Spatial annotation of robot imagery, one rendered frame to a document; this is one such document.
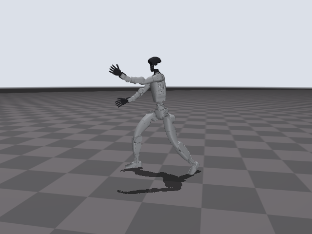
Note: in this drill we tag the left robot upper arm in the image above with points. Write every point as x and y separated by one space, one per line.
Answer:
155 78

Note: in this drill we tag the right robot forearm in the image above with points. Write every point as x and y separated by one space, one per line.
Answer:
134 97

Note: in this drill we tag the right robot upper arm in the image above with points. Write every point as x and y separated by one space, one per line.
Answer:
145 89

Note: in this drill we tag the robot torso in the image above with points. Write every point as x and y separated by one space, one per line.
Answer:
158 90

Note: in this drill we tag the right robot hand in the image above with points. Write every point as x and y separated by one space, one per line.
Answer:
122 101

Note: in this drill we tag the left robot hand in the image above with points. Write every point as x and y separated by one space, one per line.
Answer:
116 71

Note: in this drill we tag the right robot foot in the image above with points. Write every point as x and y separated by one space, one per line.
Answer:
133 165

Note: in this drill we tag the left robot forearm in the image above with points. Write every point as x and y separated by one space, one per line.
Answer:
132 79

